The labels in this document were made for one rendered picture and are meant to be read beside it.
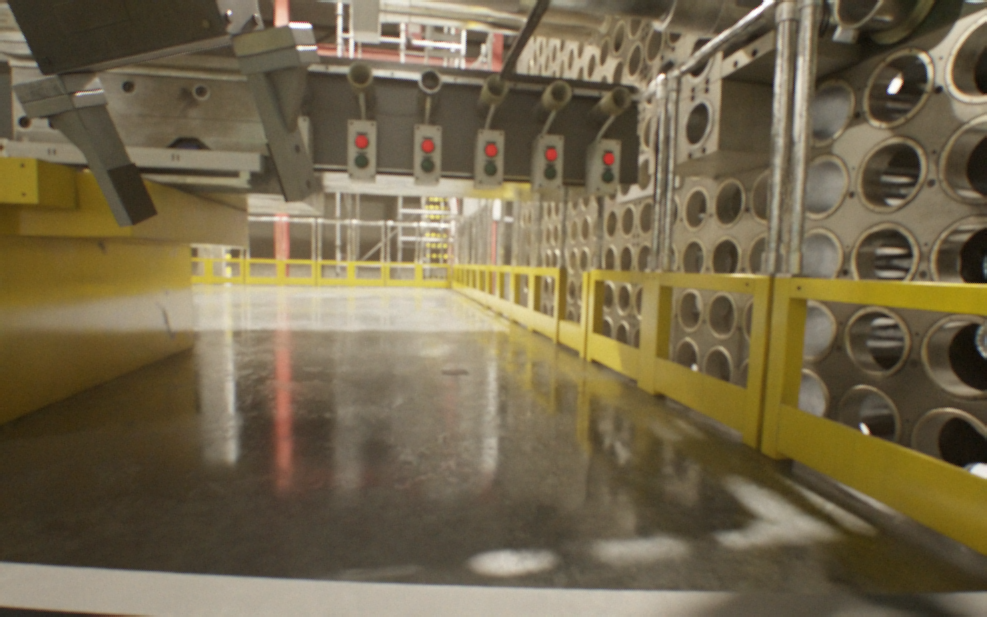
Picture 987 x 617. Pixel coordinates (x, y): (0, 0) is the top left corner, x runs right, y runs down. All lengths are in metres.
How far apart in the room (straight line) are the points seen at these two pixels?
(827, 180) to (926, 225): 0.58
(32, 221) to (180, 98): 0.48
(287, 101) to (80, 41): 0.12
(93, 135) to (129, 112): 1.26
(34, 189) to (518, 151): 1.13
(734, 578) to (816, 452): 0.44
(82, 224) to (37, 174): 0.15
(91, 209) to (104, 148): 0.99
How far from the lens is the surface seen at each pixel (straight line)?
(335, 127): 1.51
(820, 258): 2.49
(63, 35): 0.41
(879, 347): 2.46
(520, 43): 1.12
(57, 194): 1.38
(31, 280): 1.68
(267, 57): 0.35
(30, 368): 1.68
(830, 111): 2.56
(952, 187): 2.03
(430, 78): 1.43
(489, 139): 1.42
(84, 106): 0.44
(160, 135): 1.65
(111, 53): 0.39
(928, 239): 2.04
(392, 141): 1.49
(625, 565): 0.77
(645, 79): 3.82
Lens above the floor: 0.40
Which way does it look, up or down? 5 degrees down
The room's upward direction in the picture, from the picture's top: 2 degrees clockwise
